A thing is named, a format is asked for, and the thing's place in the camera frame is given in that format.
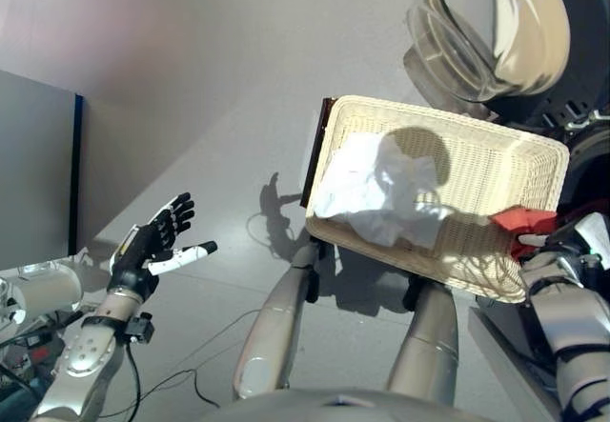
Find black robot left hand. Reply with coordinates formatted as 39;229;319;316
108;191;219;299

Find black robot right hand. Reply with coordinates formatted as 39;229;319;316
518;212;610;269

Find orange-red garment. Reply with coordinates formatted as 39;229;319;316
490;206;559;259

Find white garment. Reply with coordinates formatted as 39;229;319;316
314;131;454;251

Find round glass washing machine door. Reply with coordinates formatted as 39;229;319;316
402;0;610;131

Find silver white cylindrical device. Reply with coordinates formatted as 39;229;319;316
0;259;85;332

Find cream wicker laundry basket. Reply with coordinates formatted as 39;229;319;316
304;94;572;305

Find silver robot left leg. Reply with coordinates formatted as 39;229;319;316
232;243;320;399

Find silver robot leg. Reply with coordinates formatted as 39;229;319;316
385;283;461;407
232;243;320;399

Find silver robot right leg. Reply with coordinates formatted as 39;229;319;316
385;283;461;407

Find grey robot torso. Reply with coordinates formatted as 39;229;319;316
199;388;497;422

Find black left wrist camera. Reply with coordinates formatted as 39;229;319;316
124;311;156;346

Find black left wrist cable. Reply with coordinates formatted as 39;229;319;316
121;340;144;416

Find thin white floor cable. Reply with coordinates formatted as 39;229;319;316
246;211;292;251

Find thin black floor cable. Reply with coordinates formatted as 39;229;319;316
94;369;220;418

